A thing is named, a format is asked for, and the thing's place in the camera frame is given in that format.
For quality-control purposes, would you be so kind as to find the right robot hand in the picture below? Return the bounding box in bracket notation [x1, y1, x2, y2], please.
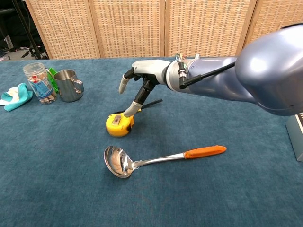
[118, 60, 171, 118]

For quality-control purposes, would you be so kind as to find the yellow tape measure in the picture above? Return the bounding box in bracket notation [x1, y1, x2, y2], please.
[105, 99, 163, 138]

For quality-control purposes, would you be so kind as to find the wood rattan folding screen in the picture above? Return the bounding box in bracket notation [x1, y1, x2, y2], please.
[25, 0, 303, 60]

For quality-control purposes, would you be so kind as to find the stainless steel mug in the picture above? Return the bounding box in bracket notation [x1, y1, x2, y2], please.
[53, 69, 85, 103]

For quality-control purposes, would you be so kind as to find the green plastic basket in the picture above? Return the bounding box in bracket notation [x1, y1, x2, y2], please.
[46, 67, 59, 93]

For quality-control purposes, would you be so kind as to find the clear plastic jar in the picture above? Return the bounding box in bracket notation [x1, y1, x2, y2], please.
[22, 62, 58, 105]

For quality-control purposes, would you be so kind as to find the black tripod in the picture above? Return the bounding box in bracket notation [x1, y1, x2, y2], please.
[11, 0, 49, 60]

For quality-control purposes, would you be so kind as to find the blue table cloth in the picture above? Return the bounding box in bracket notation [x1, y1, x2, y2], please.
[0, 54, 303, 227]

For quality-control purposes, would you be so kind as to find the teal and white cloth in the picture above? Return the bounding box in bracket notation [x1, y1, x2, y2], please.
[0, 83, 34, 113]

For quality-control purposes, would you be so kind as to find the black office chair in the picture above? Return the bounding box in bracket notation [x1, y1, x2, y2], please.
[0, 0, 45, 57]

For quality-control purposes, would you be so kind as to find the grey white printed box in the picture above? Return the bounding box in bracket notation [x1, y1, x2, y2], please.
[285, 113, 303, 163]

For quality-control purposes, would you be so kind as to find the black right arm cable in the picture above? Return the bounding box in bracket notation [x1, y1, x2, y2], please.
[179, 61, 237, 90]

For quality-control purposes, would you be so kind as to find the orange-handled steel ladle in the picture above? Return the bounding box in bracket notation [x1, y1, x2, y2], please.
[103, 144, 227, 179]

